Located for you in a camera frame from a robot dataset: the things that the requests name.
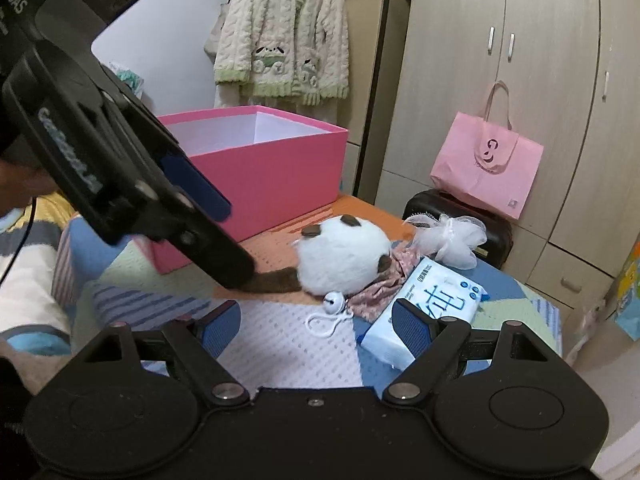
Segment blue white wipes pack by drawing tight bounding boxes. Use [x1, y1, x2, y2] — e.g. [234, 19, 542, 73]
[360, 258, 489, 370]

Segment pink floral cloth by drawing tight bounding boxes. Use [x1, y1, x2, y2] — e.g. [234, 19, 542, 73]
[347, 244, 421, 323]

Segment white mesh bath puff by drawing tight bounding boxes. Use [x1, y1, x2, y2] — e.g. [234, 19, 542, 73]
[405, 214, 487, 271]

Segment white round panda plush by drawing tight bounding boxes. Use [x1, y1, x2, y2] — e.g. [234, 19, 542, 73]
[240, 214, 393, 297]

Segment person's left hand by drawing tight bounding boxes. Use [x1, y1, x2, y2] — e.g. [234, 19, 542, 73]
[0, 160, 58, 216]

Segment pink storage box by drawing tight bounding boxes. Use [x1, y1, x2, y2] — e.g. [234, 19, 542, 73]
[160, 105, 348, 242]

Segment black suitcase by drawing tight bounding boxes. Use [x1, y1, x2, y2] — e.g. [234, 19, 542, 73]
[402, 190, 513, 270]

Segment cream knit cardigan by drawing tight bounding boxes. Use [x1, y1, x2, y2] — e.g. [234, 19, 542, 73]
[214, 0, 349, 106]

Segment pink tote bag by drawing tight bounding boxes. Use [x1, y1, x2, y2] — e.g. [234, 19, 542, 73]
[431, 80, 544, 221]

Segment colourful hanging paper bag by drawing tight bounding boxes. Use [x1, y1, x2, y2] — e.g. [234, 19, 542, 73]
[615, 242, 640, 341]

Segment beige wooden wardrobe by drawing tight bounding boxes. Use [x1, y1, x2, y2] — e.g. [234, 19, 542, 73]
[354, 0, 639, 313]

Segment silver bell with cord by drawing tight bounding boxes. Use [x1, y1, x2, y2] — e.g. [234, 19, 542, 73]
[304, 292, 354, 339]

